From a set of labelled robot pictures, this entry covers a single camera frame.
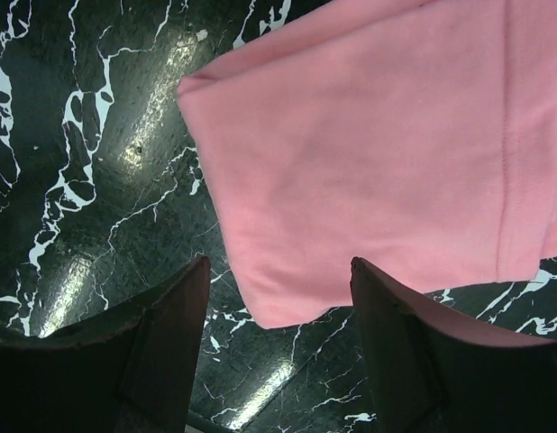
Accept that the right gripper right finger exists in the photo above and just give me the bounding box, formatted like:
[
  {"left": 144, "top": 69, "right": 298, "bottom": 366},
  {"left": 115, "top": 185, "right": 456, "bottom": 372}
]
[{"left": 351, "top": 257, "right": 557, "bottom": 432}]

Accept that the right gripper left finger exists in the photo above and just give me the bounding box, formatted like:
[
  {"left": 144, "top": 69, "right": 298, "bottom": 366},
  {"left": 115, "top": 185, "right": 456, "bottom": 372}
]
[{"left": 0, "top": 256, "right": 211, "bottom": 432}]

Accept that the light pink t shirt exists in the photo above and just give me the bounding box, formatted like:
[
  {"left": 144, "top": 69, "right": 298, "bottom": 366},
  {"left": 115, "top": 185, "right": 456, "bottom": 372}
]
[{"left": 178, "top": 1, "right": 557, "bottom": 329}]

